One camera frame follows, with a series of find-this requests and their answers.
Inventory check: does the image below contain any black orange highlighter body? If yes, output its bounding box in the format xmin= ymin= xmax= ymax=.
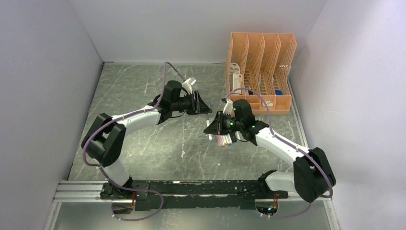
xmin=230 ymin=133 xmax=237 ymax=143

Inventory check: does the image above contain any aluminium rail frame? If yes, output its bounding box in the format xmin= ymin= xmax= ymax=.
xmin=53 ymin=179 xmax=332 ymax=203

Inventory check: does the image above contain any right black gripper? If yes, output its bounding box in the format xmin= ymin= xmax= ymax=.
xmin=205 ymin=111 xmax=244 ymax=136

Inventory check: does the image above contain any white packaged item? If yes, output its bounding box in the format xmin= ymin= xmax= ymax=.
xmin=229 ymin=62 xmax=242 ymax=91

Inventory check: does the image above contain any pink capped white marker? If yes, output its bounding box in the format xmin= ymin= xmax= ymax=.
xmin=226 ymin=134 xmax=233 ymax=145

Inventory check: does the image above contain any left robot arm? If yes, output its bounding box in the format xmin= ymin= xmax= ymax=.
xmin=81 ymin=80 xmax=212 ymax=199

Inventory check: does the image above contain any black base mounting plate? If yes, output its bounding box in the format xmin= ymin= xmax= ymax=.
xmin=100 ymin=180 xmax=288 ymax=211

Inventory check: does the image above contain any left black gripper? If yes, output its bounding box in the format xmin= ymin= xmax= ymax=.
xmin=171 ymin=91 xmax=213 ymax=116

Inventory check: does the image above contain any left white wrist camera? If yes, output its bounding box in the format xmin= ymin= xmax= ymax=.
xmin=181 ymin=77 xmax=196 ymax=94

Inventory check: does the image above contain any orange mesh file organizer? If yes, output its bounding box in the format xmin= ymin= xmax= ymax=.
xmin=225 ymin=32 xmax=297 ymax=115

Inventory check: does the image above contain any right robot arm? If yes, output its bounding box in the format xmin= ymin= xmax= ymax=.
xmin=203 ymin=99 xmax=336 ymax=203

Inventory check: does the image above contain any purple highlighter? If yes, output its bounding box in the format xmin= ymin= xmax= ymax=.
xmin=216 ymin=135 xmax=223 ymax=147

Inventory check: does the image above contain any teal capped white marker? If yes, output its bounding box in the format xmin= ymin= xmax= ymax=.
xmin=236 ymin=131 xmax=242 ymax=142

